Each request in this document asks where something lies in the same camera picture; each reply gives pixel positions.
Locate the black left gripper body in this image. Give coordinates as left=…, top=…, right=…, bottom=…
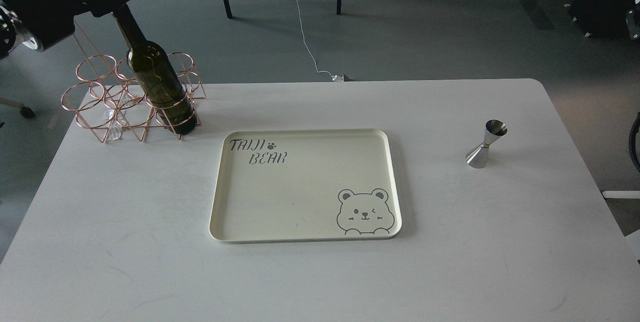
left=0, top=0, right=130, bottom=52

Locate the dark green wine bottle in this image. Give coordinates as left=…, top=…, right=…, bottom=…
left=112, top=4, right=198, bottom=135

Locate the steel double jigger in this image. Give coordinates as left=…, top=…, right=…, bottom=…
left=465, top=119, right=508, bottom=169

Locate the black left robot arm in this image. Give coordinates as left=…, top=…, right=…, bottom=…
left=0, top=0, right=130, bottom=58

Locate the cream bear serving tray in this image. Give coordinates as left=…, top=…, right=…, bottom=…
left=209, top=129, right=403, bottom=243

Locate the copper wire wine rack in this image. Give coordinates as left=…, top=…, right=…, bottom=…
left=61, top=23, right=183, bottom=143

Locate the white floor cable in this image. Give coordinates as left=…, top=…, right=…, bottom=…
left=288, top=0, right=346, bottom=82

